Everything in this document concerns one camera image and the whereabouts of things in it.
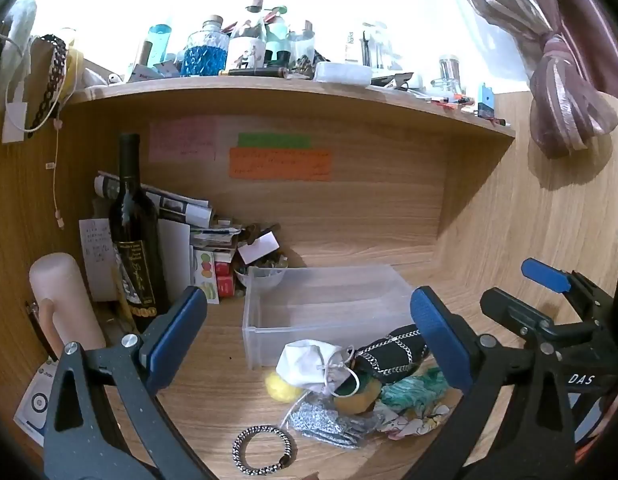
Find yellow fluffy ball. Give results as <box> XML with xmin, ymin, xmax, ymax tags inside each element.
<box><xmin>265</xmin><ymin>372</ymin><xmax>302</xmax><ymax>404</ymax></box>

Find blank white card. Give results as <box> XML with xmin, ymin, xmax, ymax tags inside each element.
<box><xmin>156</xmin><ymin>217</ymin><xmax>193</xmax><ymax>307</ymax></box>

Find pale pink cylinder candle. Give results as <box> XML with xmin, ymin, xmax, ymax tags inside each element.
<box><xmin>28</xmin><ymin>253</ymin><xmax>108</xmax><ymax>361</ymax></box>

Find blue faceted glass bottle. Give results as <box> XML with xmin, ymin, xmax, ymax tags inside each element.
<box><xmin>180</xmin><ymin>14</ymin><xmax>230</xmax><ymax>79</ymax></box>

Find green cloth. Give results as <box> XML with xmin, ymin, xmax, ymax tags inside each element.
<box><xmin>380</xmin><ymin>367</ymin><xmax>449</xmax><ymax>412</ymax></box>

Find wooden shelf unit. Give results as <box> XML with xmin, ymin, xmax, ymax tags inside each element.
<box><xmin>0</xmin><ymin>74</ymin><xmax>618</xmax><ymax>480</ymax></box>

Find floral printed cloth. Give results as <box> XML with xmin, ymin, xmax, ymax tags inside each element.
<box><xmin>373</xmin><ymin>401</ymin><xmax>451</xmax><ymax>442</ymax></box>

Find clear glass jar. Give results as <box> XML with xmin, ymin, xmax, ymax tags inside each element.
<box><xmin>436</xmin><ymin>54</ymin><xmax>463</xmax><ymax>94</ymax></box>

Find orange paper note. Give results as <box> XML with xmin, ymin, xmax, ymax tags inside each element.
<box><xmin>228</xmin><ymin>147</ymin><xmax>333</xmax><ymax>182</ymax></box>

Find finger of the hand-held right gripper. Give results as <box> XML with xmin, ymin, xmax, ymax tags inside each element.
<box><xmin>521</xmin><ymin>258</ymin><xmax>614</xmax><ymax>311</ymax></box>
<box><xmin>480</xmin><ymin>287</ymin><xmax>564</xmax><ymax>348</ymax></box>

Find small white card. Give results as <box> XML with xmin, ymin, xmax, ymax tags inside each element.
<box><xmin>237</xmin><ymin>232</ymin><xmax>280</xmax><ymax>265</ymax></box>

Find blue-white leaflet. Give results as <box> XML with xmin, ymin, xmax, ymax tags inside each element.
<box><xmin>13</xmin><ymin>359</ymin><xmax>59</xmax><ymax>447</ymax></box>

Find green paper note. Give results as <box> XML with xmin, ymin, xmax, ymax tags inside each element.
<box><xmin>237</xmin><ymin>133</ymin><xmax>311</xmax><ymax>150</ymax></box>

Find white cable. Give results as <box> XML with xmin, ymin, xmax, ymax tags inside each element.
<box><xmin>4</xmin><ymin>35</ymin><xmax>75</xmax><ymax>231</ymax></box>

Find small blue box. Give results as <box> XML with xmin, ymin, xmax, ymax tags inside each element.
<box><xmin>476</xmin><ymin>82</ymin><xmax>496</xmax><ymax>119</ymax></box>

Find black-white braided hair tie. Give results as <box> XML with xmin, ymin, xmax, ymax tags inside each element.
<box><xmin>232</xmin><ymin>424</ymin><xmax>296</xmax><ymax>476</ymax></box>

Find light blue tall bottle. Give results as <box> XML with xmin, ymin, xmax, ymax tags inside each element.
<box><xmin>138</xmin><ymin>23</ymin><xmax>174</xmax><ymax>69</ymax></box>

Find clear bottle with picture label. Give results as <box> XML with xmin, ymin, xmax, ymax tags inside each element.
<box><xmin>226</xmin><ymin>0</ymin><xmax>268</xmax><ymax>72</ymax></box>

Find mustard round soft pad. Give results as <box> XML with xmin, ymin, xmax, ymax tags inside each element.
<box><xmin>333</xmin><ymin>377</ymin><xmax>383</xmax><ymax>415</ymax></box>

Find white tissue pack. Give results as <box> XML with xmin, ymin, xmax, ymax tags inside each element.
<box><xmin>313</xmin><ymin>61</ymin><xmax>373</xmax><ymax>86</ymax></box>

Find brown-pink curtain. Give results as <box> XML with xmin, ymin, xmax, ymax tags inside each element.
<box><xmin>438</xmin><ymin>0</ymin><xmax>618</xmax><ymax>159</ymax></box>

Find rolled newspapers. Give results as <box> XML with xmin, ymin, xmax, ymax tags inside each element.
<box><xmin>93</xmin><ymin>170</ymin><xmax>213</xmax><ymax>228</ymax></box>

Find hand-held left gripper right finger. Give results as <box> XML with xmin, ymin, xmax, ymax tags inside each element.
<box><xmin>409</xmin><ymin>285</ymin><xmax>576</xmax><ymax>480</ymax></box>

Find pink paper note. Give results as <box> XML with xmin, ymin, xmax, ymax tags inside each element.
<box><xmin>148</xmin><ymin>115</ymin><xmax>216</xmax><ymax>163</ymax></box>

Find dark wine bottle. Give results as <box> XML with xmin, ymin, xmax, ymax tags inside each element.
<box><xmin>108</xmin><ymin>133</ymin><xmax>171</xmax><ymax>334</ymax></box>

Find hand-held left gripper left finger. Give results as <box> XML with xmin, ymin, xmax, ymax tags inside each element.
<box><xmin>42</xmin><ymin>285</ymin><xmax>210</xmax><ymax>480</ymax></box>

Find green-capped bottle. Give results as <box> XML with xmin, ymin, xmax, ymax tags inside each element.
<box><xmin>263</xmin><ymin>5</ymin><xmax>293</xmax><ymax>67</ymax></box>

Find clear plastic box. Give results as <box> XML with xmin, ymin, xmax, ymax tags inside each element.
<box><xmin>241</xmin><ymin>263</ymin><xmax>431</xmax><ymax>372</ymax></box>

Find white bowl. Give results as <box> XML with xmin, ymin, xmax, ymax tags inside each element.
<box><xmin>232</xmin><ymin>259</ymin><xmax>286</xmax><ymax>292</ymax></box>

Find small red box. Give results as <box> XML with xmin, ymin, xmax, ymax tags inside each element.
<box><xmin>214</xmin><ymin>259</ymin><xmax>236</xmax><ymax>297</ymax></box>

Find black lace band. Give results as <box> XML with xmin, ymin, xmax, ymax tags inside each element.
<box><xmin>28</xmin><ymin>34</ymin><xmax>68</xmax><ymax>132</ymax></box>

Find handwritten white paper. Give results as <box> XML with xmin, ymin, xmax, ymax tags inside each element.
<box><xmin>78</xmin><ymin>218</ymin><xmax>118</xmax><ymax>302</ymax></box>

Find white drawstring pouch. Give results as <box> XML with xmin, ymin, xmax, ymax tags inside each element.
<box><xmin>276</xmin><ymin>339</ymin><xmax>359</xmax><ymax>397</ymax></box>

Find black chain-pattern pouch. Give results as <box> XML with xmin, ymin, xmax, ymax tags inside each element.
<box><xmin>353</xmin><ymin>324</ymin><xmax>431</xmax><ymax>377</ymax></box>

